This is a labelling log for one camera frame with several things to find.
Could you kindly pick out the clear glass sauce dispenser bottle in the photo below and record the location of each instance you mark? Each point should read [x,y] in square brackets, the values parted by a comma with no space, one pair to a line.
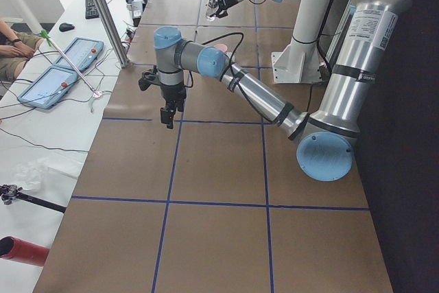
[211,10]

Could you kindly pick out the blue teach pendant far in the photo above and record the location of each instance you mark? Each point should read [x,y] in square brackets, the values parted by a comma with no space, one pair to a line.
[83,51]

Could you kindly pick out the blue teach pendant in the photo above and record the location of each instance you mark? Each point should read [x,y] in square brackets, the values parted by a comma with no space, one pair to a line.
[49,88]
[83,51]

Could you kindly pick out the blue teach pendant near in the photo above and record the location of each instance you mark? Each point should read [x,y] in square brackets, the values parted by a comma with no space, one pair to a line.
[49,88]

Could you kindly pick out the black keyboard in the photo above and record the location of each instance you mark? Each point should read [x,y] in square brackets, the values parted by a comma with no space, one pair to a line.
[91,11]

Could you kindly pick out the black computer mouse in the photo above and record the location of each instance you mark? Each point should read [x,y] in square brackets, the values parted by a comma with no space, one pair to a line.
[65,27]

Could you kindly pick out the seated person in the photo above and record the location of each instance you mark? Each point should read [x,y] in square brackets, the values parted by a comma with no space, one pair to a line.
[16,49]

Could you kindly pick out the red cylinder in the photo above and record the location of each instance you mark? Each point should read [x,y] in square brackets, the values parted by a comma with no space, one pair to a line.
[15,249]

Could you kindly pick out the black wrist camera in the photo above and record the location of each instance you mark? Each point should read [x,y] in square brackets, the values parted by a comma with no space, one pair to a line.
[147,79]

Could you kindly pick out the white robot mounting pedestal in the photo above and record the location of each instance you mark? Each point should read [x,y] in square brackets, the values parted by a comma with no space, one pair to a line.
[298,62]

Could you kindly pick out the aluminium frame post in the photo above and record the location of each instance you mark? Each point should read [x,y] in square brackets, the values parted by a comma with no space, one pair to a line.
[111,31]

